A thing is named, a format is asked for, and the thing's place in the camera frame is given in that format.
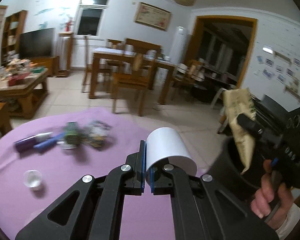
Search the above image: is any beige paper snack packet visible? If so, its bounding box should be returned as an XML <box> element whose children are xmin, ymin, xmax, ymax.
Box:
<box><xmin>223</xmin><ymin>88</ymin><xmax>256</xmax><ymax>174</ymax></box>

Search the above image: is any green doublemint gum can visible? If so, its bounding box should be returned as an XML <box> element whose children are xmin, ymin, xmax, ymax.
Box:
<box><xmin>64</xmin><ymin>122</ymin><xmax>81</xmax><ymax>146</ymax></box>

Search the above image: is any white paper cup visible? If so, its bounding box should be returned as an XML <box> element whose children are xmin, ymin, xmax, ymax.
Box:
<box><xmin>146</xmin><ymin>127</ymin><xmax>197</xmax><ymax>185</ymax></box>

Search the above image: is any purple spray bottle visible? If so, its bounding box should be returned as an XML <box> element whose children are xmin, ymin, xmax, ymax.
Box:
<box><xmin>14</xmin><ymin>132</ymin><xmax>52</xmax><ymax>153</ymax></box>

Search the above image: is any black trash bin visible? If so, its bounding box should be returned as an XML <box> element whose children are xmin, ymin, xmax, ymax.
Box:
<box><xmin>207</xmin><ymin>137</ymin><xmax>264</xmax><ymax>203</ymax></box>

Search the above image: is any person right hand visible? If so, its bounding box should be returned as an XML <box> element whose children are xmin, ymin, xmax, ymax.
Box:
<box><xmin>250</xmin><ymin>160</ymin><xmax>294</xmax><ymax>230</ymax></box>

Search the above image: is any small clear plastic cup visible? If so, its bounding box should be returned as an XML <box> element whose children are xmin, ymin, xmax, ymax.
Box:
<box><xmin>23</xmin><ymin>170</ymin><xmax>43</xmax><ymax>190</ymax></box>

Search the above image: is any purple table cloth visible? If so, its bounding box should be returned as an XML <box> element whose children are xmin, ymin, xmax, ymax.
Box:
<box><xmin>0</xmin><ymin>107</ymin><xmax>218</xmax><ymax>239</ymax></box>

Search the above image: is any blue pen tube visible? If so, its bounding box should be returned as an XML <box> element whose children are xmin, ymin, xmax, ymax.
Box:
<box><xmin>33</xmin><ymin>132</ymin><xmax>65</xmax><ymax>153</ymax></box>

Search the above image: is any white standing air conditioner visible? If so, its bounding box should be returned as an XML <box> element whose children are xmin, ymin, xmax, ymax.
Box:
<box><xmin>169</xmin><ymin>26</ymin><xmax>187</xmax><ymax>64</ymax></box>

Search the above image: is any wooden side chair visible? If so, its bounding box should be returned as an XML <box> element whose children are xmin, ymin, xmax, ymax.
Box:
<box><xmin>81</xmin><ymin>35</ymin><xmax>112</xmax><ymax>93</ymax></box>

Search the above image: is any wooden coffee table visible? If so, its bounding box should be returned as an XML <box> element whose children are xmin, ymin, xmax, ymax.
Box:
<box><xmin>0</xmin><ymin>68</ymin><xmax>49</xmax><ymax>119</ymax></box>

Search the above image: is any wooden dining chair front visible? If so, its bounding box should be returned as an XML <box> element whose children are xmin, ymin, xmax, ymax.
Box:
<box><xmin>111</xmin><ymin>38</ymin><xmax>161</xmax><ymax>116</ymax></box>

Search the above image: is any wooden dining table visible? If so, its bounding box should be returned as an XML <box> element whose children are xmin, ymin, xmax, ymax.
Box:
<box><xmin>88</xmin><ymin>47</ymin><xmax>177</xmax><ymax>106</ymax></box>

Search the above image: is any tall wooden plant stand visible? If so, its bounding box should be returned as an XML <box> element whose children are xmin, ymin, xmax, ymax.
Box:
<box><xmin>56</xmin><ymin>31</ymin><xmax>74</xmax><ymax>77</ymax></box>

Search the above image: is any black television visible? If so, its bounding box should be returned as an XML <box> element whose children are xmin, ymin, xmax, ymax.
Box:
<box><xmin>19</xmin><ymin>28</ymin><xmax>55</xmax><ymax>59</ymax></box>

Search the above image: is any wooden bookshelf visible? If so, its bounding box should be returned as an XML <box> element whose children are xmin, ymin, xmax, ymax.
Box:
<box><xmin>1</xmin><ymin>10</ymin><xmax>28</xmax><ymax>64</ymax></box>

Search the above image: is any framed floral wall picture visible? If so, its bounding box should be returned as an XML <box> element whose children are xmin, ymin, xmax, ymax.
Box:
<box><xmin>134</xmin><ymin>2</ymin><xmax>172</xmax><ymax>31</ymax></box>

